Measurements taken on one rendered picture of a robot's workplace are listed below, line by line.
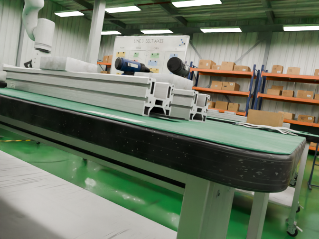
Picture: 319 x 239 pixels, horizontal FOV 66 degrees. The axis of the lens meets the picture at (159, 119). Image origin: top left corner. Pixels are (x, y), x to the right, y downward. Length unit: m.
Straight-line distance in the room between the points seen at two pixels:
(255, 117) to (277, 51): 9.02
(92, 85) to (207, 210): 0.44
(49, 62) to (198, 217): 0.67
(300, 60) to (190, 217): 11.15
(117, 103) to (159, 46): 3.66
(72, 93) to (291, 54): 10.99
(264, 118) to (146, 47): 2.47
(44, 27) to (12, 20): 12.27
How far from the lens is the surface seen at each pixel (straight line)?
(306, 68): 11.31
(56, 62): 0.83
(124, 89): 0.58
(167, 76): 0.74
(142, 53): 4.38
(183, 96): 0.71
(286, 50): 11.56
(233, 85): 10.60
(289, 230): 2.27
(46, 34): 1.48
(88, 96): 0.68
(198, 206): 0.36
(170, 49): 4.09
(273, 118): 2.62
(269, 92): 10.35
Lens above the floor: 0.81
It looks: 3 degrees down
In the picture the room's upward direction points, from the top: 9 degrees clockwise
